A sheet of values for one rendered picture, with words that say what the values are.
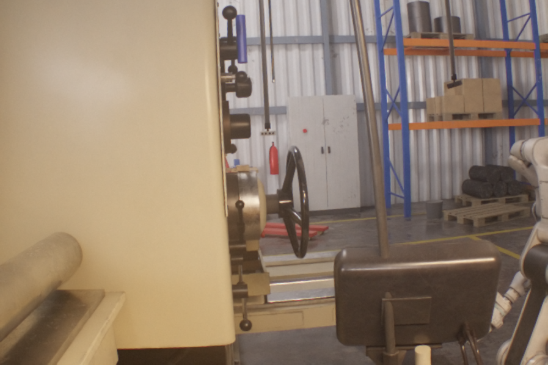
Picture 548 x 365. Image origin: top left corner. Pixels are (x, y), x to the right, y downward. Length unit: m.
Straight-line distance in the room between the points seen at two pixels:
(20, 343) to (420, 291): 0.74
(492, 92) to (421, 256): 8.13
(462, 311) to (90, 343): 0.72
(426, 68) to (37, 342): 9.43
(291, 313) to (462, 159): 8.17
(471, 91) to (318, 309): 6.91
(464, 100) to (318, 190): 3.03
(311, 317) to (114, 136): 1.53
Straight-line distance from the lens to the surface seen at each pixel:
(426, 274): 0.96
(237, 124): 1.30
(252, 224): 1.50
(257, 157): 9.00
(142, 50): 1.07
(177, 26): 1.07
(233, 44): 1.17
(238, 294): 1.26
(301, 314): 2.33
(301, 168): 1.46
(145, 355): 2.17
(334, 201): 8.65
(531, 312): 2.05
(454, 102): 8.62
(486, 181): 9.10
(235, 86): 1.50
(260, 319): 2.31
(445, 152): 9.97
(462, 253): 0.98
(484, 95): 8.93
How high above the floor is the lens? 1.54
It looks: 3 degrees down
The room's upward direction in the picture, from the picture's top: 3 degrees counter-clockwise
